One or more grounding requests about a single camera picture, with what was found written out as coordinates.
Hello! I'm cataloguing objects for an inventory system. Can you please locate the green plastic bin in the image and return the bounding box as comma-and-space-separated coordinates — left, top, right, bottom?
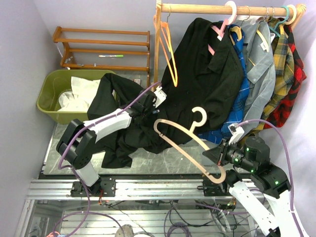
37, 69, 112, 124

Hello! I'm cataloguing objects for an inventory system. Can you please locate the black button-up shirt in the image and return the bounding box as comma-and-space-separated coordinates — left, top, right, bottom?
86, 73, 193, 169

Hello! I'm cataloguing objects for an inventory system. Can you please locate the purple cable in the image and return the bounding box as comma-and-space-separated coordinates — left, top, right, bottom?
51, 81, 162, 237
237, 119, 304, 237

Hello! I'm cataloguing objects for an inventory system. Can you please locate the green marker pen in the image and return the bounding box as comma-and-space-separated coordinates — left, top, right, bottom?
98, 54, 124, 58

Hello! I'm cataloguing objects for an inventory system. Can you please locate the wooden clothes rail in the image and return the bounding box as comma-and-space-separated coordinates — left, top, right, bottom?
154, 0, 306, 83

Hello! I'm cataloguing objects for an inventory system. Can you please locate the aluminium rail frame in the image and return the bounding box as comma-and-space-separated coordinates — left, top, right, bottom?
13, 172, 299, 237

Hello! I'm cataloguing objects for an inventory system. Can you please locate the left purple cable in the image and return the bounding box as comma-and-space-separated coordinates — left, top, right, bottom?
51, 81, 162, 237

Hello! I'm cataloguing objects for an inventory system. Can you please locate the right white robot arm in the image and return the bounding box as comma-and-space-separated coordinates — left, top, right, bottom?
202, 137, 308, 237

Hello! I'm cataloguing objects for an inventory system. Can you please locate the wooden shoe rack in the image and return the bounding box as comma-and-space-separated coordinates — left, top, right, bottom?
52, 26, 151, 73

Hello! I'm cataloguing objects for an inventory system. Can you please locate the beige plastic hanger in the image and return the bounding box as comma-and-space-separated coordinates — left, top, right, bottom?
154, 107, 226, 184

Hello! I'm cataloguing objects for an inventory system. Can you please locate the teal plastic hanger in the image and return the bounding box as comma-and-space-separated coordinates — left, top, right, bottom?
269, 6, 290, 37

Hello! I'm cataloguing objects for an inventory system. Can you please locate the pink plastic hanger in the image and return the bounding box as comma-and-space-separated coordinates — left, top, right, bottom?
211, 0, 237, 41

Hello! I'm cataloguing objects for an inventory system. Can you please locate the blue plaid shirt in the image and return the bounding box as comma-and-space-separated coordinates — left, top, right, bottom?
198, 24, 250, 144

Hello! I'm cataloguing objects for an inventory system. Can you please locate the yellow plaid shirt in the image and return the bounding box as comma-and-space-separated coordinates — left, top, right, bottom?
246, 17, 296, 139

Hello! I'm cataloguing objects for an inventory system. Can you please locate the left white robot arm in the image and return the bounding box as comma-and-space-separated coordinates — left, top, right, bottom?
56, 91, 166, 196

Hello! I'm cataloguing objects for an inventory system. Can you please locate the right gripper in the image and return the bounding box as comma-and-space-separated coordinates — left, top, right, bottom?
203, 136, 256, 172

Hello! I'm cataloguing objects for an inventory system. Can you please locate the white cloth in bin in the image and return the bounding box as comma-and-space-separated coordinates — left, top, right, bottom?
58, 76, 100, 112

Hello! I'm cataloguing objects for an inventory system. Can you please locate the orange plastic hanger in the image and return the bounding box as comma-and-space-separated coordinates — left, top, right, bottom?
154, 8, 178, 87

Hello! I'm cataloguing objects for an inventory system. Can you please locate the red black plaid shirt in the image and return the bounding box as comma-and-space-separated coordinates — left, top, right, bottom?
262, 24, 306, 127

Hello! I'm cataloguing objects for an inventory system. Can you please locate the hanging black shirt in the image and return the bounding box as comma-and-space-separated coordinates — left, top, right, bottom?
157, 18, 244, 134

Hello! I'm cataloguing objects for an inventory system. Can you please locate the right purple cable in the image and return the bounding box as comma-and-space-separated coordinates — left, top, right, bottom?
237, 119, 304, 237

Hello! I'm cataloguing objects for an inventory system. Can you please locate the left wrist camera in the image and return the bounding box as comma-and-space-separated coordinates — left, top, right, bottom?
154, 86, 167, 108

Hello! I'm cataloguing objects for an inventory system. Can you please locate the grey hanging shirt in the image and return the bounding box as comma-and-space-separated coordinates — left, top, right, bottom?
233, 18, 277, 128

